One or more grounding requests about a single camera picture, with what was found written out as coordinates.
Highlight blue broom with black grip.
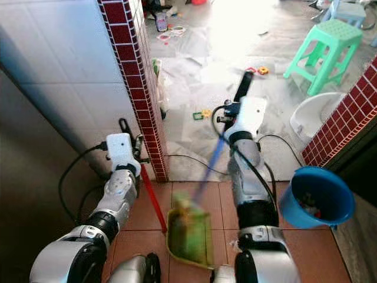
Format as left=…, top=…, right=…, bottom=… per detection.
left=171, top=71, right=255, bottom=225

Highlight green dustpan with red handle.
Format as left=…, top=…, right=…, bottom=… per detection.
left=140, top=165, right=216, bottom=271

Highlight white round basin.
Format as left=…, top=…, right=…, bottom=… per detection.
left=290, top=91, right=348, bottom=145

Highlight white and red paper cards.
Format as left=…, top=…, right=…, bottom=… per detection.
left=158, top=25, right=187, bottom=43

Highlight robot left leg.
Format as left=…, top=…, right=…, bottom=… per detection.
left=109, top=252, right=161, bottom=283

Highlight robot leg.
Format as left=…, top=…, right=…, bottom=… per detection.
left=212, top=265, right=236, bottom=283
left=109, top=252, right=161, bottom=283

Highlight blue plastic bucket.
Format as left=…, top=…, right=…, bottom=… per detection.
left=278, top=166, right=356, bottom=231

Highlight green plastic stool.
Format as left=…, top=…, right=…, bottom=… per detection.
left=283, top=19, right=364, bottom=97

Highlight robot right leg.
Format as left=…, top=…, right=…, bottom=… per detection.
left=212, top=265, right=236, bottom=283

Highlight grey-blue plastic stool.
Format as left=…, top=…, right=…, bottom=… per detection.
left=327, top=0, right=369, bottom=29

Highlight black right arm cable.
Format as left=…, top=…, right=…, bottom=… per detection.
left=210, top=105, right=277, bottom=204

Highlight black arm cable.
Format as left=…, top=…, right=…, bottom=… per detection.
left=210, top=105, right=277, bottom=204
left=59, top=141, right=110, bottom=225

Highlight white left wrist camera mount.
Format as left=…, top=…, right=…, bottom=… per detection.
left=106, top=134, right=142, bottom=175

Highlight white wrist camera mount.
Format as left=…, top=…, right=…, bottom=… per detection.
left=233, top=96, right=269, bottom=139
left=106, top=134, right=142, bottom=175

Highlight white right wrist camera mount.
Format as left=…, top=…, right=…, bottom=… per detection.
left=233, top=96, right=269, bottom=139

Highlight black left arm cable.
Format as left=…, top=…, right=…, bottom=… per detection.
left=59, top=141, right=110, bottom=225

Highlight black floor cable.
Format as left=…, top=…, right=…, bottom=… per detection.
left=165, top=154, right=230, bottom=176

